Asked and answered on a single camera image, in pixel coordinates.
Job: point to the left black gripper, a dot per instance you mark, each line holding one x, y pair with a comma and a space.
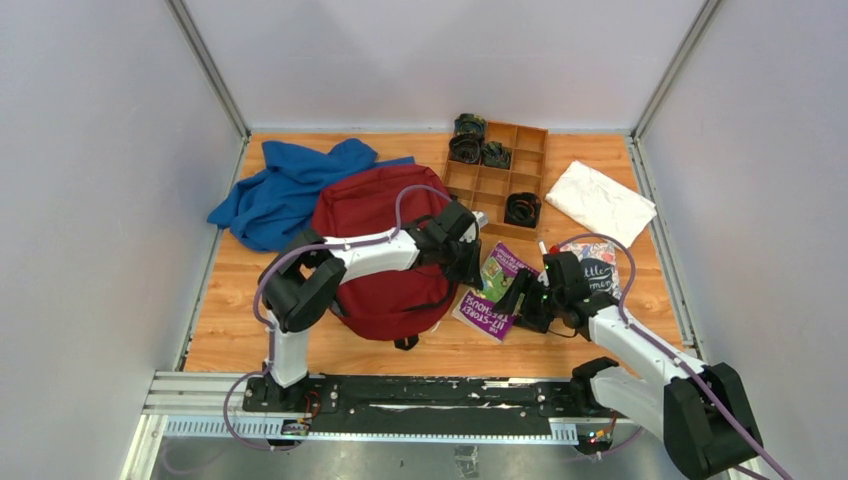
468, 263

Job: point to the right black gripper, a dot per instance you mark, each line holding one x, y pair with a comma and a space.
526, 283

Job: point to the purple treehouse book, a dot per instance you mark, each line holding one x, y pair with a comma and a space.
475, 308

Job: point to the Little Women book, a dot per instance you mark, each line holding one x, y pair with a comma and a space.
599, 264

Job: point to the red backpack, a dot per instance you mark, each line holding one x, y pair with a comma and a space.
404, 280

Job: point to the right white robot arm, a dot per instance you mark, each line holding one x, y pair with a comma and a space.
700, 412

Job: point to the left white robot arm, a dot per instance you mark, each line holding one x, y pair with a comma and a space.
301, 283

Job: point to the wooden divided tray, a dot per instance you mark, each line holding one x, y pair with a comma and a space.
486, 189

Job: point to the rolled tie with orange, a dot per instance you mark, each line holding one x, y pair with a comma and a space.
522, 209

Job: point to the rolled green tie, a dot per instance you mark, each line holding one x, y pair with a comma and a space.
495, 155

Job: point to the rolled dark tie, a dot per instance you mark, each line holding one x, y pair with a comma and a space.
466, 148

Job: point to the white folded cloth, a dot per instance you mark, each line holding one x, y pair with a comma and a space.
601, 204

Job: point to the blue cloth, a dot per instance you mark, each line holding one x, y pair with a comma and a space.
265, 211

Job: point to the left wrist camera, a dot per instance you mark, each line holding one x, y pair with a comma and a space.
481, 219

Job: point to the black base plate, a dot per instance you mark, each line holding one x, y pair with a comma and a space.
424, 406

